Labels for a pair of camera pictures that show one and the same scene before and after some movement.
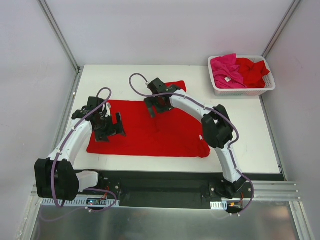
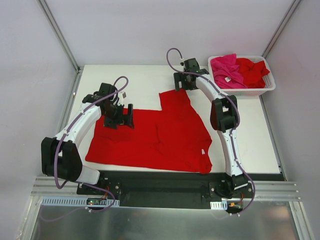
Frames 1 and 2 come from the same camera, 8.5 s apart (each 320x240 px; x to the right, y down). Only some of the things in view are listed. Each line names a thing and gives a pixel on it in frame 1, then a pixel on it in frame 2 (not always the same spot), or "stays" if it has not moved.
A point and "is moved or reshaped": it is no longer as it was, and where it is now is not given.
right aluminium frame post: [281, 27] stays
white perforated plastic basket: [268, 81] stays
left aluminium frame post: [59, 34] stays
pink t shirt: [226, 73] stays
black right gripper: [158, 104] to [182, 78]
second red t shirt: [253, 72] stays
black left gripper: [110, 130] to [122, 119]
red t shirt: [174, 133] is moved or reshaped
